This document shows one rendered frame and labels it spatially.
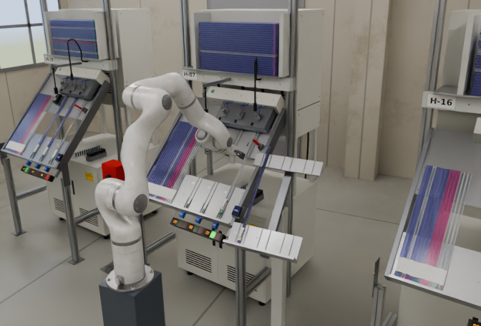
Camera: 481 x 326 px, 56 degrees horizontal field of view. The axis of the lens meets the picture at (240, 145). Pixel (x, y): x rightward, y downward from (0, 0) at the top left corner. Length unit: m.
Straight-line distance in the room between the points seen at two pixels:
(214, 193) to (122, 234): 0.74
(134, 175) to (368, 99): 3.20
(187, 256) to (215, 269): 0.23
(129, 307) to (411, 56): 3.61
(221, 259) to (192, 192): 0.59
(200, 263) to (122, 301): 1.17
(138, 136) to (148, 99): 0.15
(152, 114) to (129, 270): 0.62
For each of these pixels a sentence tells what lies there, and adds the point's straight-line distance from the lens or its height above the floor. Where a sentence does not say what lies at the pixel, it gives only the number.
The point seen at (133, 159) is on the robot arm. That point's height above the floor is 1.22.
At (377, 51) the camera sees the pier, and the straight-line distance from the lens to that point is 4.48.
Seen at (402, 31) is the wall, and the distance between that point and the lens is 4.68.
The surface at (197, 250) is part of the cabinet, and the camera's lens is 2.98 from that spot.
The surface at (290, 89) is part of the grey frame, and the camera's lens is 2.42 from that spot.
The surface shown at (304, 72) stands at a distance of 2.64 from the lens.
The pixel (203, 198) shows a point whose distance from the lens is 2.41.
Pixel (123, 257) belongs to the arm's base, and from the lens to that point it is 1.85.
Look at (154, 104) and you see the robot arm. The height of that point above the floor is 1.41.
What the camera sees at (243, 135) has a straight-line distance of 2.51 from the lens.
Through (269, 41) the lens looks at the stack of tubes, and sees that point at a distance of 2.41.
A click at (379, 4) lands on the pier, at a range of 4.46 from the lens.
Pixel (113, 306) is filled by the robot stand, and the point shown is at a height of 0.62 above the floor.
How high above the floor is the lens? 1.78
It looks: 18 degrees down
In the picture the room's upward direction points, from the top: 1 degrees counter-clockwise
